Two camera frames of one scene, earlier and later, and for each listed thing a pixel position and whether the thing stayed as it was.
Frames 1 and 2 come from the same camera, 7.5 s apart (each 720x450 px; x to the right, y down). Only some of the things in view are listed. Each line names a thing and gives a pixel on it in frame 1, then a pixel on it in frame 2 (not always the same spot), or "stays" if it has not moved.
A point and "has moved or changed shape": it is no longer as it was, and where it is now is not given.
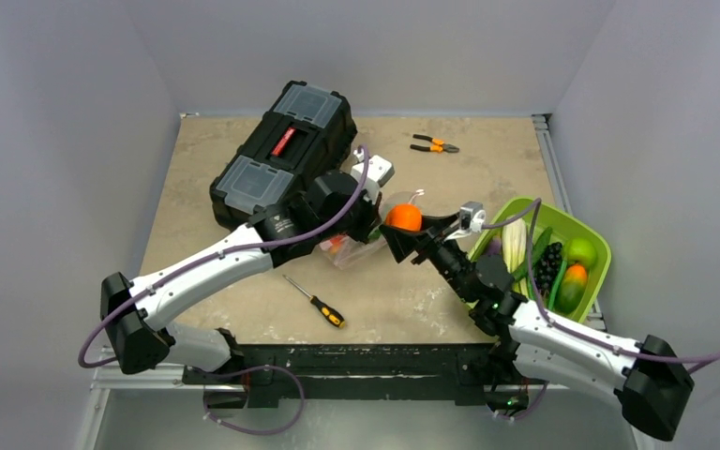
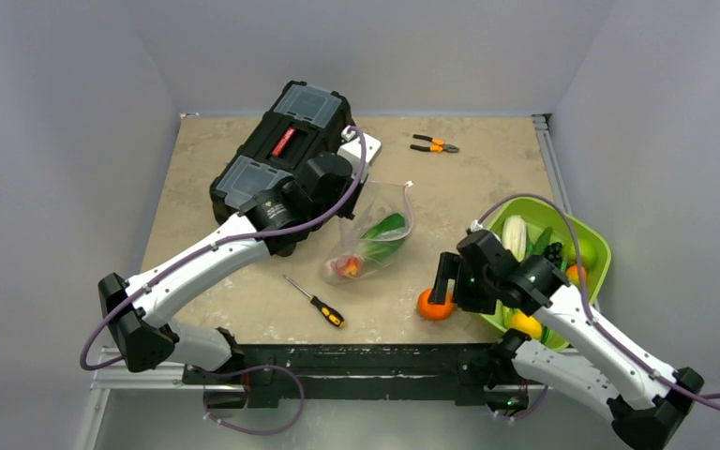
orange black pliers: [438, 145] stays
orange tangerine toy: [405, 215] → [434, 311]
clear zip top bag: [343, 250] has moved or changed shape
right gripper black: [414, 243] → [449, 273]
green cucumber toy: [538, 247] stays
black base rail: [361, 375] stays
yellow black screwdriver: [323, 308] stays
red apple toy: [335, 244] → [348, 266]
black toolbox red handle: [306, 132] stays
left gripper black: [371, 216] → [347, 212]
